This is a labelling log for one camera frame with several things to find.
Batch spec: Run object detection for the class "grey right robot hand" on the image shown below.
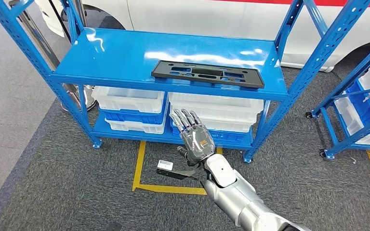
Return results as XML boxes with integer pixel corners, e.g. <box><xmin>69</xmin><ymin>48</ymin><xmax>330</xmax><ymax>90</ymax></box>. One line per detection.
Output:
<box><xmin>170</xmin><ymin>108</ymin><xmax>216</xmax><ymax>167</ymax></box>

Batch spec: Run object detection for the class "black plastic mounting plate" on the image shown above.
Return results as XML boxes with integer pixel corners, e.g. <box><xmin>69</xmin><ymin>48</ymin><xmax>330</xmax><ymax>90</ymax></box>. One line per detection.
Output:
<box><xmin>151</xmin><ymin>60</ymin><xmax>265</xmax><ymax>89</ymax></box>

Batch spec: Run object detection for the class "blue metal shelf rack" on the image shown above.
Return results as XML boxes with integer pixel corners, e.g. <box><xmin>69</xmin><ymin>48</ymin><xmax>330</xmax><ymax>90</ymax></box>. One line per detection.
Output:
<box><xmin>305</xmin><ymin>35</ymin><xmax>370</xmax><ymax>160</ymax></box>
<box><xmin>0</xmin><ymin>0</ymin><xmax>370</xmax><ymax>164</ymax></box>

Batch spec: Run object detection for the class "white car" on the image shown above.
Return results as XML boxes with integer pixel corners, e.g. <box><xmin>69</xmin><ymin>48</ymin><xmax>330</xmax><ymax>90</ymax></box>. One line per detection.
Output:
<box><xmin>35</xmin><ymin>0</ymin><xmax>370</xmax><ymax>73</ymax></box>

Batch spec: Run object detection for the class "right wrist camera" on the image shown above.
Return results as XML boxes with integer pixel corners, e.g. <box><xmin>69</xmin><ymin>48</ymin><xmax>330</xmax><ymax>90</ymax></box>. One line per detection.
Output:
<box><xmin>156</xmin><ymin>160</ymin><xmax>202</xmax><ymax>182</ymax></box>

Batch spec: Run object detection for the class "chrome stanchion post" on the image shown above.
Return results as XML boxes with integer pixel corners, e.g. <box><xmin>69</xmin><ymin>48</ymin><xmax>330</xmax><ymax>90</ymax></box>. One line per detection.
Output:
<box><xmin>9</xmin><ymin>0</ymin><xmax>98</xmax><ymax>112</ymax></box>
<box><xmin>75</xmin><ymin>0</ymin><xmax>87</xmax><ymax>29</ymax></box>

